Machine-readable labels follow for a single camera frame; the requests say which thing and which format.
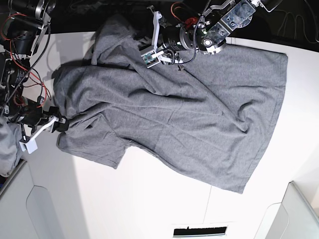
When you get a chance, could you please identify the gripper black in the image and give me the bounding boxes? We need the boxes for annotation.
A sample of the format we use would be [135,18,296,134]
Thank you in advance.
[7,98,69,142]
[147,5,194,71]

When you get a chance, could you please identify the grey t-shirt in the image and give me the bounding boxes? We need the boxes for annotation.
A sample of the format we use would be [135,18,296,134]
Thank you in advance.
[53,15,288,194]

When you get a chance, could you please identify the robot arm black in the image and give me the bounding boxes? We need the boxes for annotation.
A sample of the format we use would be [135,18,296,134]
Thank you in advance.
[0,0,69,142]
[140,0,280,68]

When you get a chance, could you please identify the grey cloth pile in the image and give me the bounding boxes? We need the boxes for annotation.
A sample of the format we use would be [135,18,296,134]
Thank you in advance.
[0,117,22,177]

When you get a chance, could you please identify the left white bin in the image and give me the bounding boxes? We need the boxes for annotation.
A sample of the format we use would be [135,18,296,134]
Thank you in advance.
[0,161,65,239]

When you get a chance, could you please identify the white bin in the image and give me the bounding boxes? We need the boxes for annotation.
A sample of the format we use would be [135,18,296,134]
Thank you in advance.
[254,181,319,239]
[0,161,65,239]

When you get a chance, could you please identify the right white bin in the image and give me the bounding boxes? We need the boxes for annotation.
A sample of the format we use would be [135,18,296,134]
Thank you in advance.
[254,181,319,239]

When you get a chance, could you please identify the white cables on floor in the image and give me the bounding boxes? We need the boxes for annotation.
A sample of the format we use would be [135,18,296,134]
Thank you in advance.
[269,0,319,43]

